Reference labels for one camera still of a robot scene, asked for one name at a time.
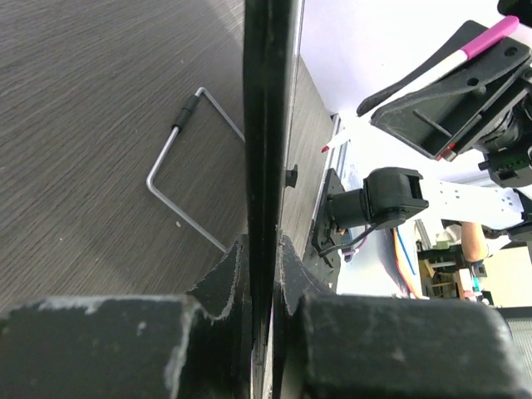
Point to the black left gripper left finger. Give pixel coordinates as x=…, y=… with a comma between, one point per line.
x=194, y=345

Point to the white marker purple cap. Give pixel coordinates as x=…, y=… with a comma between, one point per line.
x=468, y=52

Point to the person forearm in background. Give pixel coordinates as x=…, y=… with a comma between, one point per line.
x=473, y=242

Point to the white whiteboard black frame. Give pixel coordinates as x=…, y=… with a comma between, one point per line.
x=272, y=31

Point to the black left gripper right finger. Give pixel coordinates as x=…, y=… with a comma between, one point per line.
x=347, y=346

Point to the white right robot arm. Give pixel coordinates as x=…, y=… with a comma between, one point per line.
x=392, y=195

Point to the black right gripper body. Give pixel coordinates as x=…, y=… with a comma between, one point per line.
x=506, y=146

